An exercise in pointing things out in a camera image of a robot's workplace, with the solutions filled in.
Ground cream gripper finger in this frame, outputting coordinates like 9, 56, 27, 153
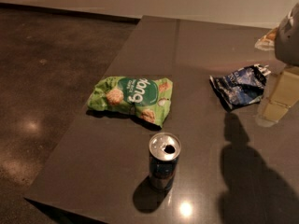
255, 65, 299, 127
254, 27, 278, 51

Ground redbull can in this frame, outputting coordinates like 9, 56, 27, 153
149, 133, 181, 191

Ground blue chip bag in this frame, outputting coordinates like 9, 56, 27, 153
209, 63, 271, 110

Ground green chip bag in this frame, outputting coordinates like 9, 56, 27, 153
87, 77, 173, 127

